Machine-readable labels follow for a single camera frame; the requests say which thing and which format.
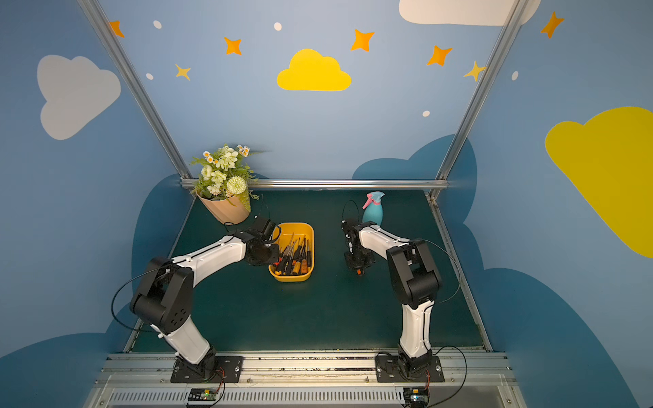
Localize left aluminium frame post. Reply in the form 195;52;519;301
78;0;192;180

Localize yellow plastic storage box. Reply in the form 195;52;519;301
269;223;315;282

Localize controller board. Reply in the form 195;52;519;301
402;387;430;408
186;388;222;406

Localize terracotta flower pot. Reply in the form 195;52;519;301
197;195;251;224

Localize aluminium back frame bar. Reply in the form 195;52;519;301
248;180;449;190

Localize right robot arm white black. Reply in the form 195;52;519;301
341;219;443;374

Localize left controller board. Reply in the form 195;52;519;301
186;388;222;406

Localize aluminium frame post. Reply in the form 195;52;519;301
435;0;531;181
78;0;192;180

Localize right aluminium frame post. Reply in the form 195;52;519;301
435;0;531;181

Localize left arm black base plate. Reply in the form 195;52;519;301
170;354;243;384

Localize aluminium front rail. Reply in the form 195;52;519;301
85;348;526;407

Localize right controller board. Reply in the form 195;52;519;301
402;387;430;408

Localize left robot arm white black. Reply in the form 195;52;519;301
129;217;281;377

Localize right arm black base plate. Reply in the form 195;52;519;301
374;352;445;383

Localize teal spray bottle pink trigger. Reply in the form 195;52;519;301
362;191;384;225

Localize artificial white green flowers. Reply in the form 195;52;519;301
190;144;259;212

